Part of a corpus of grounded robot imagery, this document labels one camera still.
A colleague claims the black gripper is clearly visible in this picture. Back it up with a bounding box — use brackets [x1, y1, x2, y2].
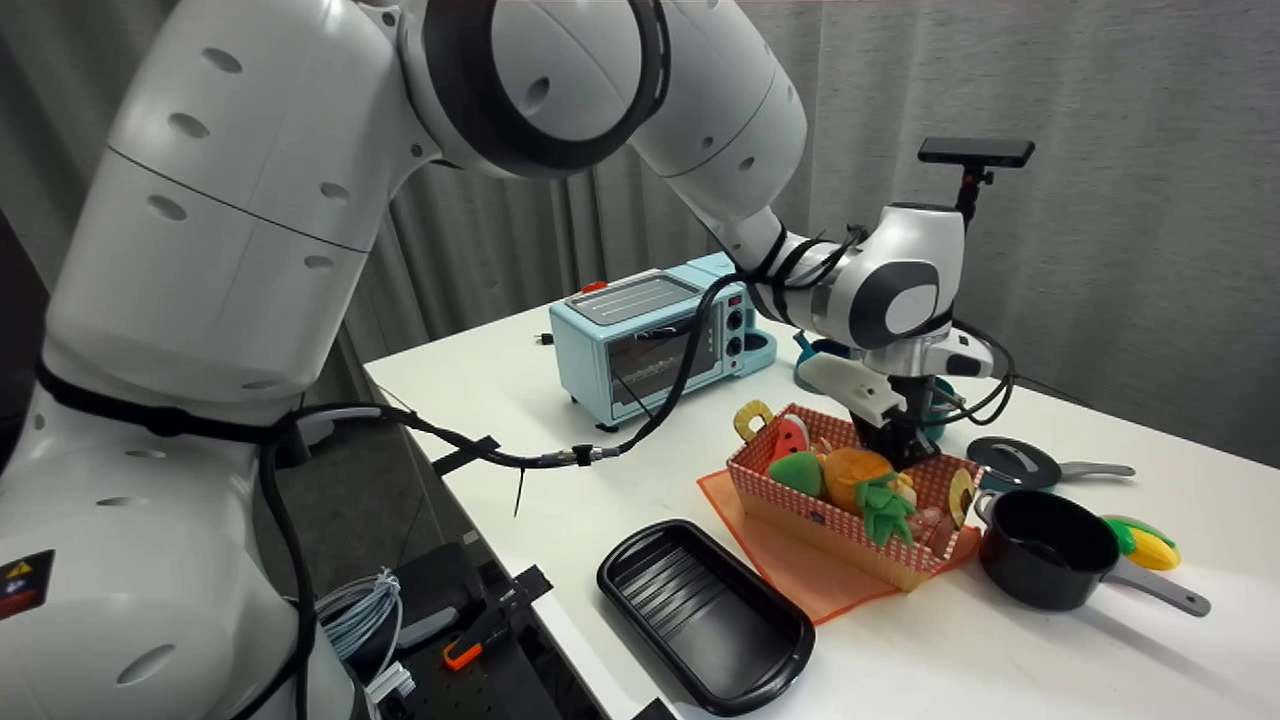
[857, 371, 960, 471]

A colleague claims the orange pineapple toy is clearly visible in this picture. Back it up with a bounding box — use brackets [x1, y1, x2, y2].
[814, 444, 924, 547]

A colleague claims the brown fruit slice toy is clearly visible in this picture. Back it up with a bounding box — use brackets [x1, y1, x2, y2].
[939, 454, 987, 530]

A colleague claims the green plush toy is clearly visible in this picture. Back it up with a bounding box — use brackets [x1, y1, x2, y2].
[766, 446, 833, 501]

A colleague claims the red white toy piece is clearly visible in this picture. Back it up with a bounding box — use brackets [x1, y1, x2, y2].
[773, 410, 822, 454]

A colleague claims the orange toy basket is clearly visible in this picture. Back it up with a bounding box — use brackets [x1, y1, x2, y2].
[723, 400, 992, 596]

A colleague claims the yellow toy piece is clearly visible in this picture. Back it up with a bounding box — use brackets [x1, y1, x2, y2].
[730, 395, 779, 444]

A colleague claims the black ridged tray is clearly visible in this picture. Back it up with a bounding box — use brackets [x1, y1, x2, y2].
[593, 514, 822, 717]

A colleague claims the yellow corn toy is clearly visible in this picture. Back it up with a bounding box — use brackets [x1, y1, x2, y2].
[1099, 511, 1185, 575]

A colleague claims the orange cloth mat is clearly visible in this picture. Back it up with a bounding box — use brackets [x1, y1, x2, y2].
[697, 468, 911, 631]

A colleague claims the light blue toaster oven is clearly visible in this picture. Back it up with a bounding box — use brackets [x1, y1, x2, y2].
[549, 250, 779, 430]

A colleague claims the grey curtain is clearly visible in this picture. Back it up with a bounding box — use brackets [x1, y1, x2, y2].
[0, 0, 1280, 471]

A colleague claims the orange clamp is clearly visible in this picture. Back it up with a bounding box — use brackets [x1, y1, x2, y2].
[441, 637, 489, 675]

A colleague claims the small frying pan grey handle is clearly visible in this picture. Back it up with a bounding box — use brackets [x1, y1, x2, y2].
[963, 430, 1141, 496]

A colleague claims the black saucepan grey handle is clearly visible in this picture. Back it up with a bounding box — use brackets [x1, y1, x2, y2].
[975, 486, 1215, 618]

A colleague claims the black camera stand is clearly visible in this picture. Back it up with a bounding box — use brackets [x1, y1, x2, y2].
[915, 131, 1040, 222]

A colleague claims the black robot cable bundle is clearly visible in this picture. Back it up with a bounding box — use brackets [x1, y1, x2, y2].
[31, 233, 857, 523]

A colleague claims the black robot mount platform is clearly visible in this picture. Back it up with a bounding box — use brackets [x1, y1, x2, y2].
[263, 423, 604, 720]

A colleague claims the pale blue cable coil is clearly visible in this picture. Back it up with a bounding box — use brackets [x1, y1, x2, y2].
[314, 568, 419, 713]

